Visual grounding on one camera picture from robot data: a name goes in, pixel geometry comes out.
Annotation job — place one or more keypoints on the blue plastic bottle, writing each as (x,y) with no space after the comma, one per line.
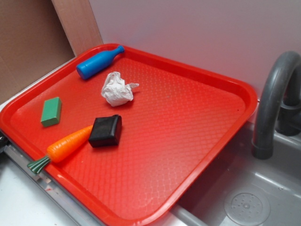
(98,62)

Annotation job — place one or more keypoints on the crumpled white paper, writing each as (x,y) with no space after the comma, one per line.
(116,91)

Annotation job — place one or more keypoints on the black square block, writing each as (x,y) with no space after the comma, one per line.
(106,131)

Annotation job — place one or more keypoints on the orange toy carrot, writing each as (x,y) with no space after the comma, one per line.
(61,149)

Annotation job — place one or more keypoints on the green rectangular block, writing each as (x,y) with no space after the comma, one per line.
(51,112)

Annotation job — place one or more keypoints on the grey plastic sink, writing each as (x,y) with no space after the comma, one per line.
(237,189)

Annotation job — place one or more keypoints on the light wooden board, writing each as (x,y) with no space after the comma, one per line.
(79,24)

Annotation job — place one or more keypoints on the brown cardboard panel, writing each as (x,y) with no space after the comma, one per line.
(32,44)

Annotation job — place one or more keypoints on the grey curved faucet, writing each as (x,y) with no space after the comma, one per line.
(280,105)

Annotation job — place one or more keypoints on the metal rail strip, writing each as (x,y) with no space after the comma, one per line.
(28,200)

